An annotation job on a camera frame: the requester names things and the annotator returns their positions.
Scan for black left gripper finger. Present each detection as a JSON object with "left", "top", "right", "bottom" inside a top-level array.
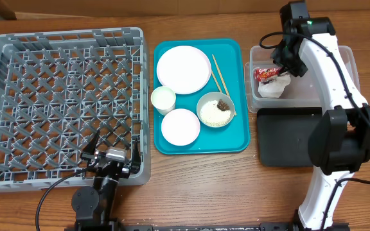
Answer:
[
  {"left": 130, "top": 139, "right": 141, "bottom": 174},
  {"left": 82, "top": 130, "right": 100, "bottom": 155}
]

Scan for red snack wrapper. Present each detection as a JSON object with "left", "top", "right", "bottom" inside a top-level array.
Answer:
[{"left": 253, "top": 67, "right": 279, "bottom": 83}]

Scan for white tissue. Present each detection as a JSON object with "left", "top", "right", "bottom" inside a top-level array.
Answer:
[{"left": 258, "top": 74, "right": 291, "bottom": 98}]

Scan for small white bowl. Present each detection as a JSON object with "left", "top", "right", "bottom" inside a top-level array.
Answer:
[{"left": 161, "top": 108, "right": 200, "bottom": 146}]

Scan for white paper cup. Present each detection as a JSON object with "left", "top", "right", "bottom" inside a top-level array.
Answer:
[{"left": 151, "top": 86, "right": 176, "bottom": 116}]

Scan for grey bowl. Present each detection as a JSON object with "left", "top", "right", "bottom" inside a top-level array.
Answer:
[{"left": 197, "top": 92, "right": 236, "bottom": 128}]

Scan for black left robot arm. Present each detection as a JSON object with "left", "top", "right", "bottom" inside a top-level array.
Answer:
[{"left": 71, "top": 132, "right": 141, "bottom": 231}]

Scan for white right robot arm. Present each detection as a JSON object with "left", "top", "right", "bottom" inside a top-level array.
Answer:
[{"left": 271, "top": 1, "right": 370, "bottom": 230}]

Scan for grey dishwasher rack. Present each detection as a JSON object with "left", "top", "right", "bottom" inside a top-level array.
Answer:
[{"left": 0, "top": 27, "right": 151, "bottom": 193}]

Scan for clear plastic bin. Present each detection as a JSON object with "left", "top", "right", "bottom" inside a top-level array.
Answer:
[{"left": 243, "top": 45, "right": 361, "bottom": 113}]

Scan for wooden chopstick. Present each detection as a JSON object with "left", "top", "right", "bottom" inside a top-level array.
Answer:
[
  {"left": 211, "top": 54, "right": 231, "bottom": 99},
  {"left": 211, "top": 71, "right": 222, "bottom": 93}
]

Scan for black tray bin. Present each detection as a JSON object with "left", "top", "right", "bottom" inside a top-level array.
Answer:
[{"left": 256, "top": 107, "right": 322, "bottom": 167}]

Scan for brown food lump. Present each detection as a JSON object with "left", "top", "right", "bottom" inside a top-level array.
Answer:
[{"left": 216, "top": 99, "right": 230, "bottom": 112}]

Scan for white rice grains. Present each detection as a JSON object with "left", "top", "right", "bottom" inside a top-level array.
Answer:
[{"left": 200, "top": 100, "right": 231, "bottom": 127}]

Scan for large white plate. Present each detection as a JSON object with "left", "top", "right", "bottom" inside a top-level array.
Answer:
[{"left": 156, "top": 46, "right": 212, "bottom": 94}]

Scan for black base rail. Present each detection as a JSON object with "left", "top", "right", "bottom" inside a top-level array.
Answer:
[{"left": 117, "top": 221, "right": 349, "bottom": 231}]

